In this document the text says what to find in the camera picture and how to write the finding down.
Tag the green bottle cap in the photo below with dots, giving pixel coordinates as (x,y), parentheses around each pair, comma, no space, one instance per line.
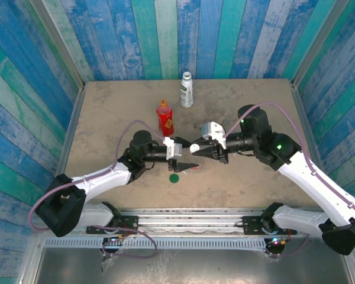
(174,178)

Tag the red label tea bottle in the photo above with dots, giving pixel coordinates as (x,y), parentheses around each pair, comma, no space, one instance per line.
(165,121)

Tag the white milk bottle green label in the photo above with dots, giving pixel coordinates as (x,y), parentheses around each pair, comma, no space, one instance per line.
(186,91)

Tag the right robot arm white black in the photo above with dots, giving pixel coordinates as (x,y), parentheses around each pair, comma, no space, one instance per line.
(313,183)

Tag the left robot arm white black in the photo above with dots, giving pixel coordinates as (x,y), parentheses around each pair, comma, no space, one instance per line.
(62,207)

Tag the small circuit board with LEDs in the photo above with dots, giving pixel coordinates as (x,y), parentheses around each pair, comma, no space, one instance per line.
(276,242)
(118,238)

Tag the steel sheet panel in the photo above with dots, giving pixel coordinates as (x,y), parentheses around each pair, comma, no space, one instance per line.
(195,269)

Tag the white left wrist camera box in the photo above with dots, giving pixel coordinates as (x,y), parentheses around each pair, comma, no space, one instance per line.
(174,149)

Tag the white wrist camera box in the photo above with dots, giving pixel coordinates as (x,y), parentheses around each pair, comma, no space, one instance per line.
(214,133)
(174,149)

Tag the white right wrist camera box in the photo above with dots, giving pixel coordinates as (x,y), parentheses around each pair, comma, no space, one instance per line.
(214,133)

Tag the aluminium table side rail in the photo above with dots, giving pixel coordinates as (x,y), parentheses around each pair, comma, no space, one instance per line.
(298,100)
(74,124)

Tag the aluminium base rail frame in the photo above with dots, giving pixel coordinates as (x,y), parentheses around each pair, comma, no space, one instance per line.
(189,220)

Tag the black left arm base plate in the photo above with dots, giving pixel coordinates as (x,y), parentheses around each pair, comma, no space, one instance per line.
(127,226)

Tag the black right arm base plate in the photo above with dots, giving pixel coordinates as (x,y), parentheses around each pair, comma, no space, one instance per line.
(253,226)

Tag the aluminium corner post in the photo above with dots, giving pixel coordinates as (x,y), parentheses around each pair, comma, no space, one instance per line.
(319,44)
(62,50)

